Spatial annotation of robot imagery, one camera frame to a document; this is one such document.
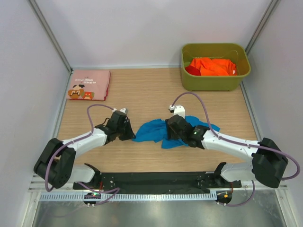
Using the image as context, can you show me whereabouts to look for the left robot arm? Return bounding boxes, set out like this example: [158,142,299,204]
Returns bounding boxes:
[34,109,135,189]

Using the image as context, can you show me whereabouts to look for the red t shirt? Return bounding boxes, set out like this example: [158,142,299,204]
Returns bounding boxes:
[185,65,201,76]

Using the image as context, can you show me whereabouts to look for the aluminium frame post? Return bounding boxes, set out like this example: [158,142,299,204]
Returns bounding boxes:
[27,0,72,74]
[245,0,281,55]

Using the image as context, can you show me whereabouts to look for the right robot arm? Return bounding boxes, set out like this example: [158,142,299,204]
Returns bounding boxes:
[166,115,288,188]

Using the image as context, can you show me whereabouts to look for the blue t shirt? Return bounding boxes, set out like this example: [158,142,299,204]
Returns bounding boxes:
[133,116,220,149]

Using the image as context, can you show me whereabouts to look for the left aluminium frame post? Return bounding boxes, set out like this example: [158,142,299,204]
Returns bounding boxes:
[27,0,72,74]

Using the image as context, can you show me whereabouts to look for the aluminium front rail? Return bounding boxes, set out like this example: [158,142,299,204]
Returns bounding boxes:
[27,174,288,192]

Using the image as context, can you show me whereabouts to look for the olive green plastic bin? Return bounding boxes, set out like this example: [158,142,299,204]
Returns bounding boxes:
[181,43,251,91]

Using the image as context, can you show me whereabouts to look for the right aluminium frame post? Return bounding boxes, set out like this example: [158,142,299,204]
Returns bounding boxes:
[245,0,281,55]

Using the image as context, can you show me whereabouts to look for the orange t shirt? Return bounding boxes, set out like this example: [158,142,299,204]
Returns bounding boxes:
[190,57,237,76]

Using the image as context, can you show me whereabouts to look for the white slotted cable duct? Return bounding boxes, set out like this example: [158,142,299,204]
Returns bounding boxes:
[39,191,217,201]

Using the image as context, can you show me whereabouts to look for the folded pink t shirt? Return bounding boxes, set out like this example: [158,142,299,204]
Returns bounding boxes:
[66,70,111,101]

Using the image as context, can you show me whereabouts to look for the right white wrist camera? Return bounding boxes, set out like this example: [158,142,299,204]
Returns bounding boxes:
[169,105,186,118]

